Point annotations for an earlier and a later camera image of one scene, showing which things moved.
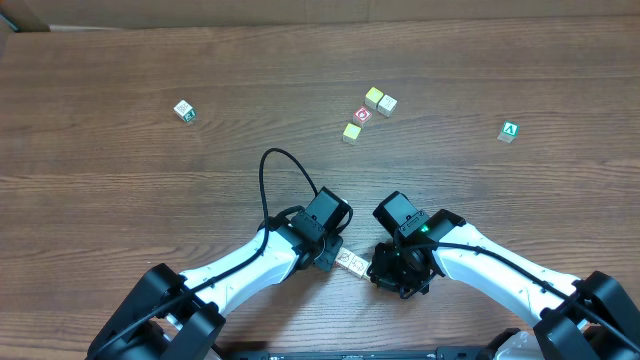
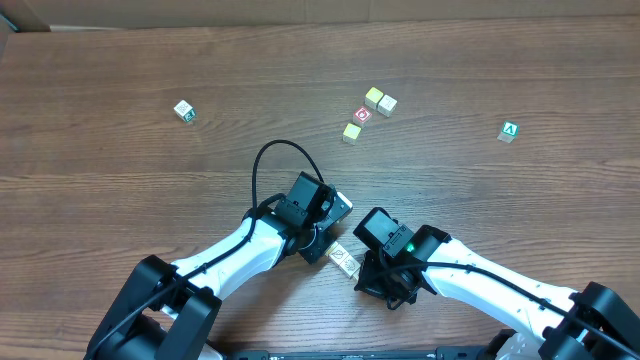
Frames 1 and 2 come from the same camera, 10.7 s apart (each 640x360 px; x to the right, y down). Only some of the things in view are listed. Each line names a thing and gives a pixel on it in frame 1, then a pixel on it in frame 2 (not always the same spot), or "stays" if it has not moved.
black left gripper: x=329 y=257 -> x=318 y=250
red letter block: x=361 y=116 stays
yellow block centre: x=351 y=133 stays
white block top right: x=387 y=105 stays
